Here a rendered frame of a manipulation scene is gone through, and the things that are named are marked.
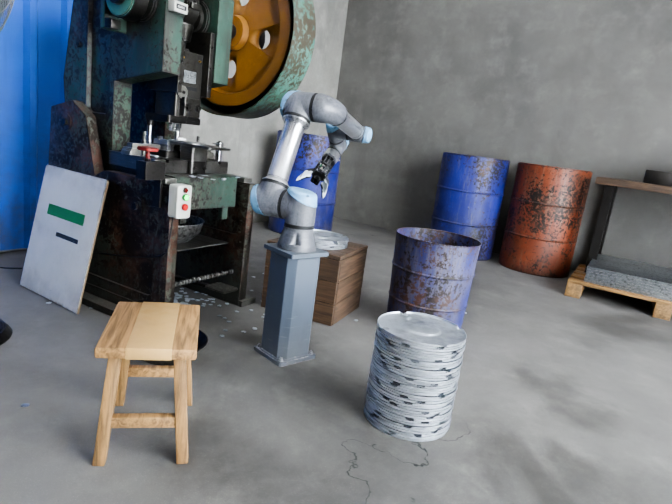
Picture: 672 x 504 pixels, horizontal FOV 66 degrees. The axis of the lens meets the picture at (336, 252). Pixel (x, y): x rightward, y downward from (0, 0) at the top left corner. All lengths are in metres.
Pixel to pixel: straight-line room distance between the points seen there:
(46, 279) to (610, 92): 4.37
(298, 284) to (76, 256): 1.06
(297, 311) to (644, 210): 3.61
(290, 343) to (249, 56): 1.46
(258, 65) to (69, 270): 1.31
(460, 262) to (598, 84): 2.96
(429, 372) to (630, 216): 3.63
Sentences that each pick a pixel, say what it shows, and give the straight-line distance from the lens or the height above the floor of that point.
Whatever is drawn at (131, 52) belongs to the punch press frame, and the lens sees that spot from 2.51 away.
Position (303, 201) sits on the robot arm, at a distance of 1.95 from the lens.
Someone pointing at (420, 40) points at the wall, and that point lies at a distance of 5.58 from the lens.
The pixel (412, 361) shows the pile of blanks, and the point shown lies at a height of 0.26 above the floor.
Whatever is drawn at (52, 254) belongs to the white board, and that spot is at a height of 0.20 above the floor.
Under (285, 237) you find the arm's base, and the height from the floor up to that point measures 0.50.
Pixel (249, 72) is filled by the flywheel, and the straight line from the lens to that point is 2.77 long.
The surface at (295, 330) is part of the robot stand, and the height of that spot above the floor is 0.14.
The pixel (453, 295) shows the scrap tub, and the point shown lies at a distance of 2.51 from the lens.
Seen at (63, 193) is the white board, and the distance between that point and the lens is 2.71.
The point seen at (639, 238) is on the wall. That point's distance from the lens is 5.06.
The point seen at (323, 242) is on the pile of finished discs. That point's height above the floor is 0.38.
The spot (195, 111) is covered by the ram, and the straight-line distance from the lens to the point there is 2.50.
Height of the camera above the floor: 0.90
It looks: 13 degrees down
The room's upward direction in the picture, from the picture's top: 8 degrees clockwise
